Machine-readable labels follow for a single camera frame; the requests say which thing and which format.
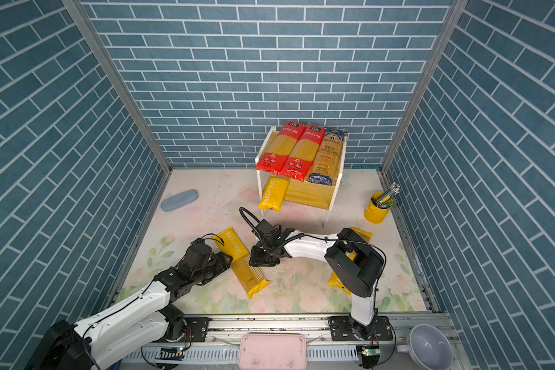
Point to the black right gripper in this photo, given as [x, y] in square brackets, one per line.
[255, 259]

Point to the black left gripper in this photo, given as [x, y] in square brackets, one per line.
[222, 264]

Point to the yellow pasta bag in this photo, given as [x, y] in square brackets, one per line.
[251, 278]

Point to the yellow Pastatime bag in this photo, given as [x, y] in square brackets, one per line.
[334, 280]
[274, 194]

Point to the red spaghetti bag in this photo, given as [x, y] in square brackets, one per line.
[277, 152]
[303, 154]

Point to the blue MoliPasta spaghetti bag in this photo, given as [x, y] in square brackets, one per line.
[325, 165]

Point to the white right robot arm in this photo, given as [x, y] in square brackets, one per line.
[356, 263]

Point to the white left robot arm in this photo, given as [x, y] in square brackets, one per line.
[147, 315]

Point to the wooden two-tier shelf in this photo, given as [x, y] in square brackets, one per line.
[305, 193]

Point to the blue glasses case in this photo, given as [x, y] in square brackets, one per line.
[180, 200]

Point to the pink tray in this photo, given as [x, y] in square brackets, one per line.
[273, 351]

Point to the yellow pen cup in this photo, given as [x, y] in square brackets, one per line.
[375, 212]

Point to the pens in cup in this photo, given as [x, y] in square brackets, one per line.
[386, 198]

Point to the lavender mug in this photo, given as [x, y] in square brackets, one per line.
[428, 347]

